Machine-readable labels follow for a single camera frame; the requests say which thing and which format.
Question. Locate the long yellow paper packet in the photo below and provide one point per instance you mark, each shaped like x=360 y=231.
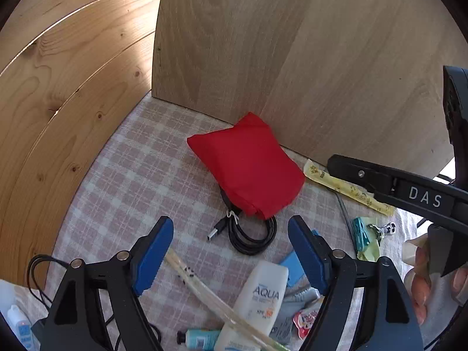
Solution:
x=321 y=175

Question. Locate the person's right hand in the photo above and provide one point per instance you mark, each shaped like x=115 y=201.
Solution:
x=416 y=259

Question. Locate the grey foil packet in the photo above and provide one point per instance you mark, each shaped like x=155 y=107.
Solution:
x=281 y=329

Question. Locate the red cloth pouch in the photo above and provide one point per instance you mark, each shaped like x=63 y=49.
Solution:
x=248 y=161

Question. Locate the wooden chopsticks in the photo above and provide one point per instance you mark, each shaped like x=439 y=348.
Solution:
x=204 y=289

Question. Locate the teal clothespin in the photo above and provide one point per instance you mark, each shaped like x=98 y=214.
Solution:
x=362 y=234

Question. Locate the blue plastic phone stand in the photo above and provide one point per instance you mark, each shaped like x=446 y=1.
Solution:
x=292 y=267

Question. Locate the white sunscreen bottle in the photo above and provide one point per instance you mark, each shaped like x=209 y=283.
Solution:
x=256 y=299

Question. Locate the teal tube with black cap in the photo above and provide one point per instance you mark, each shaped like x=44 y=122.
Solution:
x=201 y=337

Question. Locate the white blue small device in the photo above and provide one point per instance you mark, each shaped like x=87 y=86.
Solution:
x=23 y=331

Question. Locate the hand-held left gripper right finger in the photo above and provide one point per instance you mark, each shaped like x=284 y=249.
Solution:
x=305 y=259

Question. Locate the light wooden cabinet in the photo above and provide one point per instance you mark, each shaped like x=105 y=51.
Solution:
x=292 y=62

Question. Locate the pink cartoon snack packet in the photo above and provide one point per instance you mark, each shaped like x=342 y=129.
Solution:
x=305 y=321

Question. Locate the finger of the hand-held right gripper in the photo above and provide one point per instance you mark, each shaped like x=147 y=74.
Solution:
x=358 y=173

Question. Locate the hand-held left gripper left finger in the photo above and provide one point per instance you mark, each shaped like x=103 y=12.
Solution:
x=153 y=259

